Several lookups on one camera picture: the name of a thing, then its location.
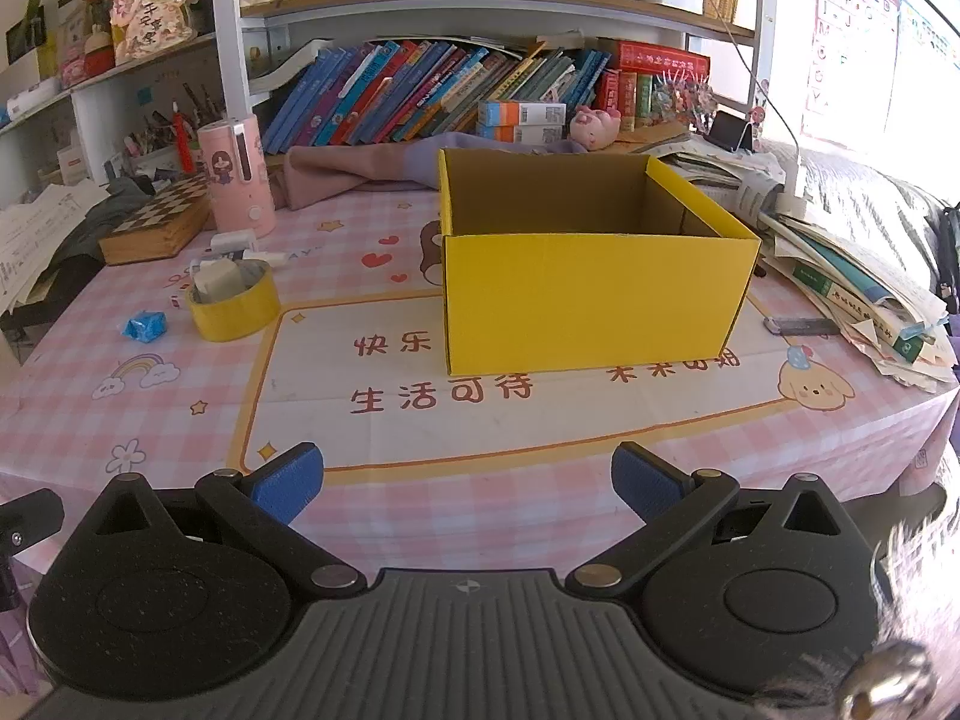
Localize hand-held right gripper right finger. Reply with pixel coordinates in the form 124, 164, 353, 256
565, 442, 865, 602

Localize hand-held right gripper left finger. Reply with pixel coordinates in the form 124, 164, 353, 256
75, 442, 368, 602

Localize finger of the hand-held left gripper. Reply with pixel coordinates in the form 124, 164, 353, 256
0, 489, 65, 545

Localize yellow tape roll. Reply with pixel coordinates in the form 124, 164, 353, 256
185, 259, 282, 343

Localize yellow cardboard box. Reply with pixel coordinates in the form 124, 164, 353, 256
437, 148, 763, 377

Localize white eraser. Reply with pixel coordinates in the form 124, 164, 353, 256
193, 261, 252, 301

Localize blue wrapper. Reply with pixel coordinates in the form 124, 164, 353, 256
122, 310, 167, 341

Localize pink cylindrical container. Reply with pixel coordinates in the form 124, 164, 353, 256
196, 116, 278, 237

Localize pink checkered tablecloth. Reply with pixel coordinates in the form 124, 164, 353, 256
0, 180, 960, 563

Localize small grey flat device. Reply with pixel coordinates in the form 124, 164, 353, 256
763, 317, 841, 336

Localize dark clothing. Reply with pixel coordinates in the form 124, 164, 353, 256
0, 176, 158, 368

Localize pile of books and papers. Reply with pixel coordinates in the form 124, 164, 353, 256
660, 150, 957, 391

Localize white printed paper sheets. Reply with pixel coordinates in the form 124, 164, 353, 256
0, 181, 113, 312

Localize fluffy grey garment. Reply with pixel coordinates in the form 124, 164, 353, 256
840, 495, 960, 720

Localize wooden chessboard box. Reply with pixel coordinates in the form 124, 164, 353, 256
99, 171, 212, 266

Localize silver metal bell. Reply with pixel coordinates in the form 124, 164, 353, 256
840, 641, 938, 720

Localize brown cardboard sheet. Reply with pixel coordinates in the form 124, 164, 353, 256
615, 124, 691, 158

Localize pink pig plush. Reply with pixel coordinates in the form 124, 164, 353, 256
568, 106, 623, 149

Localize black phone on stand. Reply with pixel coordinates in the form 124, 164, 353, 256
709, 111, 758, 152

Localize orange blue white carton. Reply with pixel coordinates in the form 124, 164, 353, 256
478, 100, 567, 128
491, 125, 565, 145

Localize pen holder with pens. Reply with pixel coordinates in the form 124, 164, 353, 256
124, 82, 226, 162

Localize purple cloth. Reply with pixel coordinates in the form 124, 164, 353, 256
360, 131, 586, 185

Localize colourful sparkly ornament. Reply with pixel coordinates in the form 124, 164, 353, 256
651, 75, 717, 132

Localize row of leaning books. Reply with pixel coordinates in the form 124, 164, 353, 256
259, 37, 612, 155

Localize lying grey book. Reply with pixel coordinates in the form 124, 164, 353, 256
247, 37, 338, 98

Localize red thick book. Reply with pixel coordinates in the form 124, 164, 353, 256
611, 40, 712, 77

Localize white wooden bookshelf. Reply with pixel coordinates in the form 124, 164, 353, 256
0, 0, 766, 196

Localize black picture frame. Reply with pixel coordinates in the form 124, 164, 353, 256
6, 0, 57, 65

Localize alphabet wall poster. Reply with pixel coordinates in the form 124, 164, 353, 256
801, 0, 901, 140

